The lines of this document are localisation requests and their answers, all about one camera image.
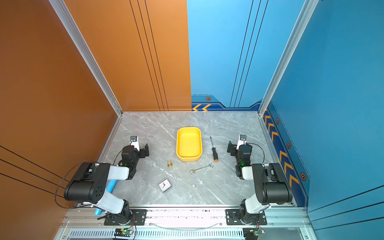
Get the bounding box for orange black screwdriver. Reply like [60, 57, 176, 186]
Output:
[210, 137, 219, 162]

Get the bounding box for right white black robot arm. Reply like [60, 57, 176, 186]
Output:
[227, 141, 293, 225]

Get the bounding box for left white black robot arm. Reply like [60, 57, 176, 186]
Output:
[64, 144, 150, 226]

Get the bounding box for yellow plastic bin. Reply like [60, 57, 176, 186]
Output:
[177, 127, 203, 162]

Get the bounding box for light blue tube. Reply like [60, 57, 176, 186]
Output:
[94, 179, 117, 216]

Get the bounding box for small square white clock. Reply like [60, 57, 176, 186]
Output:
[159, 179, 172, 193]

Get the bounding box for silver open-end wrench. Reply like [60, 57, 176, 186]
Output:
[190, 164, 214, 175]

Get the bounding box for green circuit board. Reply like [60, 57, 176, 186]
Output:
[113, 228, 135, 240]

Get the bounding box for right small circuit board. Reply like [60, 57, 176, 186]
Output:
[243, 228, 265, 240]

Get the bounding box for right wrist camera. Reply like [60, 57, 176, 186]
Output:
[237, 134, 247, 150]

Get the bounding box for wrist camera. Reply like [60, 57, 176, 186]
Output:
[130, 136, 140, 151]
[237, 134, 247, 150]

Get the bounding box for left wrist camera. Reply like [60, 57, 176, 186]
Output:
[130, 136, 140, 151]

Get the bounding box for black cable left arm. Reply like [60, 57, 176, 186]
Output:
[54, 160, 100, 210]

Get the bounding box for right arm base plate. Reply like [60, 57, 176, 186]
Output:
[225, 209, 268, 226]

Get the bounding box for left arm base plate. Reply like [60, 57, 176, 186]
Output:
[103, 209, 148, 227]

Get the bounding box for aluminium front rail frame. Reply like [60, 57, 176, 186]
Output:
[55, 206, 317, 240]

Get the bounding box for right aluminium corner post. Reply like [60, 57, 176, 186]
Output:
[258, 0, 319, 117]

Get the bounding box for aluminium corner post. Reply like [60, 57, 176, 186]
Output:
[258, 0, 319, 117]
[49, 0, 124, 117]

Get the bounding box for left aluminium corner post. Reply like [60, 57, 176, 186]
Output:
[49, 0, 124, 117]

